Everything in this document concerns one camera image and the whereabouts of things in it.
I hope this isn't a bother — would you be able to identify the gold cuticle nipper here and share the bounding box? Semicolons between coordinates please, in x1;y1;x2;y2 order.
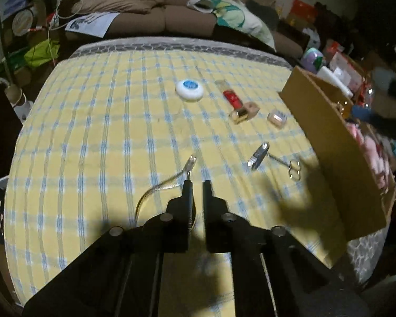
134;155;197;225

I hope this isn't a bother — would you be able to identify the silver nail clipper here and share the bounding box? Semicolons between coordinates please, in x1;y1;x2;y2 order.
247;142;270;171

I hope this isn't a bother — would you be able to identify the yellow blue plaid cloth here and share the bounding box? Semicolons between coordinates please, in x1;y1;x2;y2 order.
4;51;346;306

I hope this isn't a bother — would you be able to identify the small pink clear case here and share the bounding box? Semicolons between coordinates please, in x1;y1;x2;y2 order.
267;110;287;129

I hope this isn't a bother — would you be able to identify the red lip balm tube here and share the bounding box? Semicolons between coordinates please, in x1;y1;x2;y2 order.
215;80;244;110

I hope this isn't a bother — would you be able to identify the white round blue-top container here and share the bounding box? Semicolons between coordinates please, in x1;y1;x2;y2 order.
175;79;204;102

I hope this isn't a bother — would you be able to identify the brown cardboard box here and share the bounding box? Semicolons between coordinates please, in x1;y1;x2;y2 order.
280;67;396;240

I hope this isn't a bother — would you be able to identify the white tissue box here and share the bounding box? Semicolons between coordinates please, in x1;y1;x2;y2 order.
316;67;353;98

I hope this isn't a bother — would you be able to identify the purple round container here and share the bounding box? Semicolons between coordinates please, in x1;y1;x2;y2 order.
300;47;325;74

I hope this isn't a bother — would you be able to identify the brown sofa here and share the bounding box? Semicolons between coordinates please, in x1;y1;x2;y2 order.
104;0;303;59

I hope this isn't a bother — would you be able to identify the green white patterned pillow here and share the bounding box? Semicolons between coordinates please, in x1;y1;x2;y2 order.
187;0;276;51

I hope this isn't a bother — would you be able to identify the white printed paper sheet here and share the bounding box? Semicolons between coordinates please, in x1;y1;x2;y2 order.
65;12;119;38

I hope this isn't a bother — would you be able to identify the black cushion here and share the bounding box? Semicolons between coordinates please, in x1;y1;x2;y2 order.
245;0;279;31

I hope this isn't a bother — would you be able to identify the red gift box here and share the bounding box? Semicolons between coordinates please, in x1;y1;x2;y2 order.
290;0;318;24

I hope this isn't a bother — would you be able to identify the brown folded blanket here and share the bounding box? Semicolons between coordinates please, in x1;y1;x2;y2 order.
71;0;163;14

